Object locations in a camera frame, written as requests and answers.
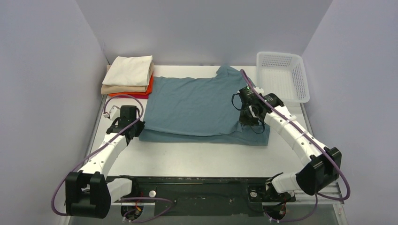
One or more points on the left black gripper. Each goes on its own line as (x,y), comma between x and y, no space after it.
(128,112)

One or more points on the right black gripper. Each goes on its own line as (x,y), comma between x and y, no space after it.
(247,116)

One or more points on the teal blue t-shirt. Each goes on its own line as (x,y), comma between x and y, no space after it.
(200,110)

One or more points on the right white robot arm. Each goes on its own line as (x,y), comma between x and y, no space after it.
(320,163)

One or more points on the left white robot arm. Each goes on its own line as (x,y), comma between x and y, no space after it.
(87,193)

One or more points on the folded magenta t-shirt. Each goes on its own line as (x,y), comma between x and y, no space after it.
(131,95)

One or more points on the folded beige t-shirt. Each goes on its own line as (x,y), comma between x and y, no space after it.
(105,89)

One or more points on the folded orange t-shirt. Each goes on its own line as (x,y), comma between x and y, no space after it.
(146,90)

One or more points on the folded cream t-shirt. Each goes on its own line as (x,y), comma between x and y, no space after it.
(129,71)

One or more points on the white plastic laundry basket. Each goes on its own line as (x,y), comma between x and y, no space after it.
(284,75)

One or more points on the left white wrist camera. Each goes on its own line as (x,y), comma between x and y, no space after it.
(113,113)

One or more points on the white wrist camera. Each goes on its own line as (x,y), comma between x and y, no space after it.
(113,113)
(259,90)

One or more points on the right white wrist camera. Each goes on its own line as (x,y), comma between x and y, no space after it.
(259,90)

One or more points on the black metal base frame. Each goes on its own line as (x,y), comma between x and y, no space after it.
(215,201)

